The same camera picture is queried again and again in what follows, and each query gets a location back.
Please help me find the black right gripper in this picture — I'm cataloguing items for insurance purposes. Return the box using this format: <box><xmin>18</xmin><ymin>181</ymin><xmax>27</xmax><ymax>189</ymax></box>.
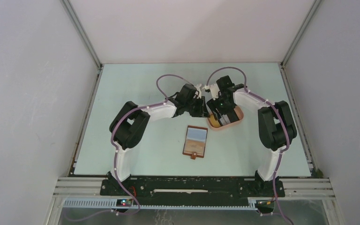
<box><xmin>206</xmin><ymin>93</ymin><xmax>235</xmax><ymax>121</ymax></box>

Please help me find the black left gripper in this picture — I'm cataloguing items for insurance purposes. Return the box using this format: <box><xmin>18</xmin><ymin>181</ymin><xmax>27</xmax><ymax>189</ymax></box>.
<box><xmin>185</xmin><ymin>96</ymin><xmax>210</xmax><ymax>118</ymax></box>

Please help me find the pink plastic tray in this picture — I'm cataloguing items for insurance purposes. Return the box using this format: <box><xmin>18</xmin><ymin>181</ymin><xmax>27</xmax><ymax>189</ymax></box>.
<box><xmin>207</xmin><ymin>106</ymin><xmax>244</xmax><ymax>131</ymax></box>

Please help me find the brown leather card holder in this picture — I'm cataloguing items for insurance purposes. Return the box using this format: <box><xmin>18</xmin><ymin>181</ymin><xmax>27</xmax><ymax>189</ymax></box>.
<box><xmin>182</xmin><ymin>125</ymin><xmax>208</xmax><ymax>160</ymax></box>

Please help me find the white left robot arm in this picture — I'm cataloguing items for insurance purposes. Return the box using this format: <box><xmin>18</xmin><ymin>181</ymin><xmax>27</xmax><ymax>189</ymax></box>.
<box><xmin>109</xmin><ymin>83</ymin><xmax>209</xmax><ymax>195</ymax></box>

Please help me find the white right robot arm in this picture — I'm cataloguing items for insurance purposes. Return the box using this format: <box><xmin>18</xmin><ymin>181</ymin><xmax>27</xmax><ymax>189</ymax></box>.
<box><xmin>203</xmin><ymin>76</ymin><xmax>297</xmax><ymax>196</ymax></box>

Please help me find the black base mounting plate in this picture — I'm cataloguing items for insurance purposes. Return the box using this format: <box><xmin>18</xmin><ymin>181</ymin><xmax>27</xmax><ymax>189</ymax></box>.
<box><xmin>100</xmin><ymin>174</ymin><xmax>285</xmax><ymax>207</ymax></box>

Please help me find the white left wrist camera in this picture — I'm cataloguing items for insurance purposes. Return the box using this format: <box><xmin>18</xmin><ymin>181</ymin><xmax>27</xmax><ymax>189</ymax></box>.
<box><xmin>194</xmin><ymin>84</ymin><xmax>205</xmax><ymax>99</ymax></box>

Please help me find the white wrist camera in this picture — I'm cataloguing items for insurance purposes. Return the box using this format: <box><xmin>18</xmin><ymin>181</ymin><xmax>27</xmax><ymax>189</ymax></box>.
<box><xmin>204</xmin><ymin>83</ymin><xmax>220</xmax><ymax>100</ymax></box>
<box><xmin>194</xmin><ymin>84</ymin><xmax>205</xmax><ymax>99</ymax></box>

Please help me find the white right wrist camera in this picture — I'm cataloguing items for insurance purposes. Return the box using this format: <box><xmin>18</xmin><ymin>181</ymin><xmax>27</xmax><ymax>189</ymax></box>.
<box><xmin>204</xmin><ymin>83</ymin><xmax>220</xmax><ymax>100</ymax></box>

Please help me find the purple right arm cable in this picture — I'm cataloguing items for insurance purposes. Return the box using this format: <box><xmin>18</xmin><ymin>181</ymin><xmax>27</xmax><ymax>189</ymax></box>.
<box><xmin>205</xmin><ymin>67</ymin><xmax>294</xmax><ymax>225</ymax></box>

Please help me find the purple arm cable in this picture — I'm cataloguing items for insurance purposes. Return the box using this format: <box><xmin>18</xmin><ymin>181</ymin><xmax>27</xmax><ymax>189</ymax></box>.
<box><xmin>111</xmin><ymin>74</ymin><xmax>196</xmax><ymax>217</ymax></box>
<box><xmin>205</xmin><ymin>67</ymin><xmax>294</xmax><ymax>225</ymax></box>

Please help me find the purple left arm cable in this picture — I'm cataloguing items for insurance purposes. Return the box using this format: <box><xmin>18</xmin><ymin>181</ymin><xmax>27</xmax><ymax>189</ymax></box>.
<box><xmin>111</xmin><ymin>74</ymin><xmax>196</xmax><ymax>217</ymax></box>

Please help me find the white cable duct strip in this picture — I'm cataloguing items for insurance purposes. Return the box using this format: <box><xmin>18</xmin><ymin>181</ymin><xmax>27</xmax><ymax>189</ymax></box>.
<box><xmin>62</xmin><ymin>198</ymin><xmax>258</xmax><ymax>210</ymax></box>

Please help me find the aluminium frame rail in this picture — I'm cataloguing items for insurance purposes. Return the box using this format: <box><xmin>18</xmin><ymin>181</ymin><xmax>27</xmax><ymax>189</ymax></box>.
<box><xmin>53</xmin><ymin>177</ymin><xmax>336</xmax><ymax>200</ymax></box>

